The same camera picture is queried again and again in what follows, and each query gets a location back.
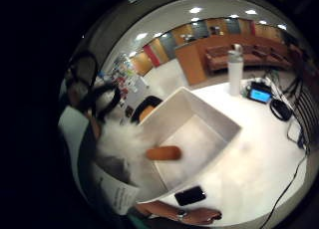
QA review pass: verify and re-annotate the white fluffy soft toy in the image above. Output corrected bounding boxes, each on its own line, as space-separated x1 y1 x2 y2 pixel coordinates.
94 117 183 217

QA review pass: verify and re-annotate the colourful display rack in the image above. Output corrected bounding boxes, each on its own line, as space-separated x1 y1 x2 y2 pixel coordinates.
109 54 149 99

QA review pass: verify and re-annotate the black smartphone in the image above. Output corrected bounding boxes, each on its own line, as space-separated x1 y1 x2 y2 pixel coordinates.
173 185 207 207

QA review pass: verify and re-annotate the black and orange chair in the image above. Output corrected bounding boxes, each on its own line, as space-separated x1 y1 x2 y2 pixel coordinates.
130 95 164 124

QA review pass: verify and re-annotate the the person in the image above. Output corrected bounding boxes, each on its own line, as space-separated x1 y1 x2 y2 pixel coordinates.
58 104 151 229

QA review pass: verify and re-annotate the white open box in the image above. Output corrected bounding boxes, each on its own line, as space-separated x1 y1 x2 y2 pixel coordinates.
137 87 242 204

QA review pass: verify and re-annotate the orange wooden counter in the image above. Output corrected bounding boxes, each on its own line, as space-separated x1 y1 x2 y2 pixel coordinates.
174 43 207 87

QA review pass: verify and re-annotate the white bottle with grey lid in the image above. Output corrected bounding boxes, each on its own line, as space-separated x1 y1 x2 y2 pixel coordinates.
226 43 245 98

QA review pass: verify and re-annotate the brown sofa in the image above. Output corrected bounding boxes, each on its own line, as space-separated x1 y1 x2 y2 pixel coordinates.
203 43 294 73

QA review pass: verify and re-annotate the black device with blue screen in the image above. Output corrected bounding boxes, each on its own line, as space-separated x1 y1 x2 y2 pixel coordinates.
245 81 274 105

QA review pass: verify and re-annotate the black slatted chair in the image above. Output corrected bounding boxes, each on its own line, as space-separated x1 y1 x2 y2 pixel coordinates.
293 77 315 151

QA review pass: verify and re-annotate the long black cable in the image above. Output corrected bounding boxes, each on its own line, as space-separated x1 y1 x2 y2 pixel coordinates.
258 150 308 229

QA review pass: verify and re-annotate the black coiled cable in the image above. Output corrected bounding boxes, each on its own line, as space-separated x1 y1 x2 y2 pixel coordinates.
269 98 294 122

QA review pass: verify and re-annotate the white cable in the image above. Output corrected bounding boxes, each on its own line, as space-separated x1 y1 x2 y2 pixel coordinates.
264 75 291 104

